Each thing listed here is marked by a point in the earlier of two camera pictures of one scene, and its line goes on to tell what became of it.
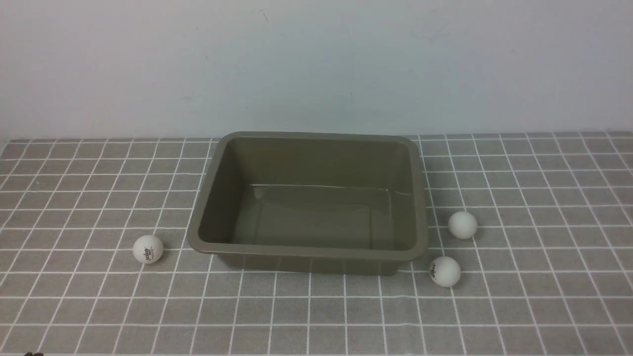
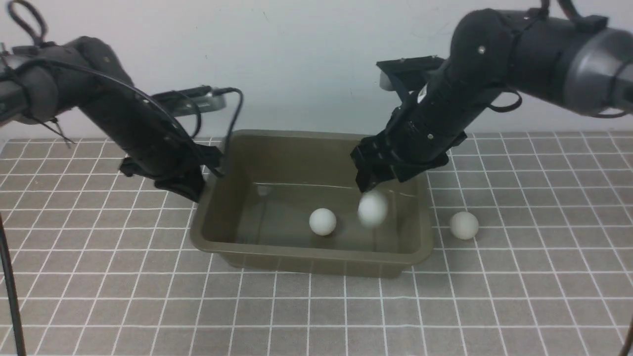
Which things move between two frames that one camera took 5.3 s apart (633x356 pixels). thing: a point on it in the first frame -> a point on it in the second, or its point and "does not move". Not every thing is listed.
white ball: (444, 271) -> (372, 208)
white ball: (148, 249) -> (322, 221)
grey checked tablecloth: (548, 271) does not move
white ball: (463, 225) does not move
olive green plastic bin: (311, 203) does not move
